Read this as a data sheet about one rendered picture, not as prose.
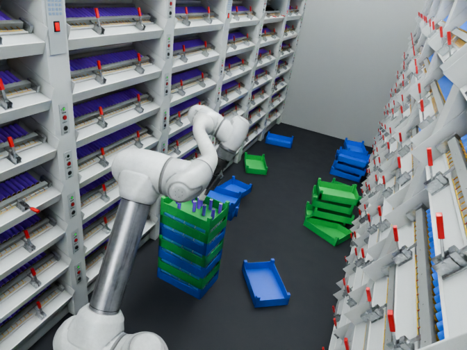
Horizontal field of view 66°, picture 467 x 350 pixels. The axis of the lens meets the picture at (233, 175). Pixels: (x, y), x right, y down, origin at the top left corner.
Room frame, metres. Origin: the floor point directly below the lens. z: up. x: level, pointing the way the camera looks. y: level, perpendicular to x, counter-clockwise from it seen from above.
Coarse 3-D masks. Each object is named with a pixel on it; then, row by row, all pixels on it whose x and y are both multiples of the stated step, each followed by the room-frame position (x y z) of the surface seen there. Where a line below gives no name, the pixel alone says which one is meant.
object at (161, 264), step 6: (162, 264) 1.54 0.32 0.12; (216, 264) 1.60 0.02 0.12; (168, 270) 1.52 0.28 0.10; (174, 270) 1.50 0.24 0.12; (216, 270) 1.58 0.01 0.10; (180, 276) 1.49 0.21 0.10; (186, 276) 1.47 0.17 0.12; (210, 276) 1.51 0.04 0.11; (192, 282) 1.45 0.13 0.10; (198, 282) 1.44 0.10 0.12; (204, 282) 1.46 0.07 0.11
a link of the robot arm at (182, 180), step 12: (168, 168) 1.02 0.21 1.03; (180, 168) 1.02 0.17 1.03; (192, 168) 1.04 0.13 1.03; (204, 168) 1.08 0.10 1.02; (168, 180) 0.98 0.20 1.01; (180, 180) 0.97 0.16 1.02; (192, 180) 0.99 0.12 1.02; (204, 180) 1.04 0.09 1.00; (168, 192) 0.96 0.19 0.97; (180, 192) 0.95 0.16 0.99; (192, 192) 0.97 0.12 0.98
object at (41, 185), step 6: (36, 186) 1.16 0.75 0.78; (42, 186) 1.18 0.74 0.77; (24, 192) 1.11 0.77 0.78; (30, 192) 1.13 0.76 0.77; (12, 198) 1.06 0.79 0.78; (18, 198) 1.08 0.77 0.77; (0, 204) 1.02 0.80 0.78; (6, 204) 1.03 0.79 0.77; (0, 210) 1.01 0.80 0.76; (6, 210) 1.02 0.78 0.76
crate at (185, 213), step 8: (168, 200) 1.61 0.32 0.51; (208, 200) 1.66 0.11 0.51; (216, 200) 1.64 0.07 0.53; (168, 208) 1.53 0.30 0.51; (176, 208) 1.51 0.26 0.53; (184, 208) 1.59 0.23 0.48; (200, 208) 1.61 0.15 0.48; (216, 208) 1.64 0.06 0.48; (224, 208) 1.60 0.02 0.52; (176, 216) 1.51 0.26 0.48; (184, 216) 1.49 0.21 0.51; (192, 216) 1.47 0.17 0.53; (200, 216) 1.55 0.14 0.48; (208, 216) 1.45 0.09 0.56; (216, 216) 1.57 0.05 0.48; (224, 216) 1.58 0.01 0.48; (200, 224) 1.45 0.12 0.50; (208, 224) 1.43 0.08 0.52
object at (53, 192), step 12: (36, 168) 1.25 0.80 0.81; (48, 180) 1.21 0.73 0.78; (48, 192) 1.18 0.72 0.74; (60, 192) 1.21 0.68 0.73; (36, 204) 1.11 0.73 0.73; (48, 204) 1.16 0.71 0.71; (0, 216) 0.99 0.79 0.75; (12, 216) 1.01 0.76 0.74; (24, 216) 1.05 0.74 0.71; (0, 228) 0.96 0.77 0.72
